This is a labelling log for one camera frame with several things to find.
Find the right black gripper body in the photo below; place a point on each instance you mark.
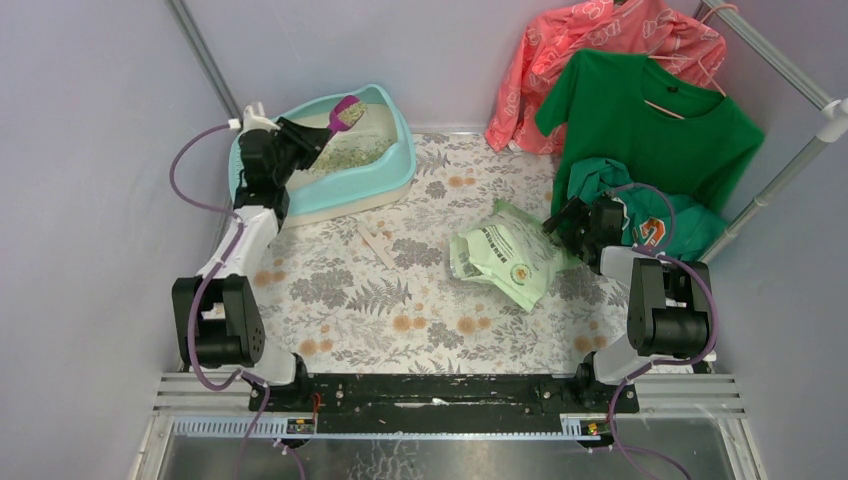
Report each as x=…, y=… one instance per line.
x=589, y=236

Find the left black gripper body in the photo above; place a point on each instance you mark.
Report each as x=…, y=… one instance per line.
x=286, y=163

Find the purple litter scoop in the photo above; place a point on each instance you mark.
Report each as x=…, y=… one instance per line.
x=346, y=114

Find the green cat litter bag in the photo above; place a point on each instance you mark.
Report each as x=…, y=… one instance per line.
x=509, y=250

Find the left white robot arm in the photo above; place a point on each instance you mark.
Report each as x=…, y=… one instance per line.
x=220, y=331

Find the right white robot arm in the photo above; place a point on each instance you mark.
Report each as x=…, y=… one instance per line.
x=670, y=311

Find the green litter pile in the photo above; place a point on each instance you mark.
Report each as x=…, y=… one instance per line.
x=349, y=152

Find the teal cat litter box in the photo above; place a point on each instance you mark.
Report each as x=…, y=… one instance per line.
x=308, y=199

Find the green jersey with orange logo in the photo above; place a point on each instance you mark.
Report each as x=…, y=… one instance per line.
x=676, y=225

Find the green t-shirt on hanger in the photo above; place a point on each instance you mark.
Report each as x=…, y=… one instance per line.
x=678, y=137

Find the floral patterned mat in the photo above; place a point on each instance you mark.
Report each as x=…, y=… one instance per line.
x=324, y=294

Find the pink patterned garment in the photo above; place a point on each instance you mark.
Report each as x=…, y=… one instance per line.
x=685, y=47

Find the metal clothes rack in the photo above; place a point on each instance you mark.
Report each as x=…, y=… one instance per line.
x=782, y=281

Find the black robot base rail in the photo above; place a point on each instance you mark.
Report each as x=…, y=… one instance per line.
x=443, y=404

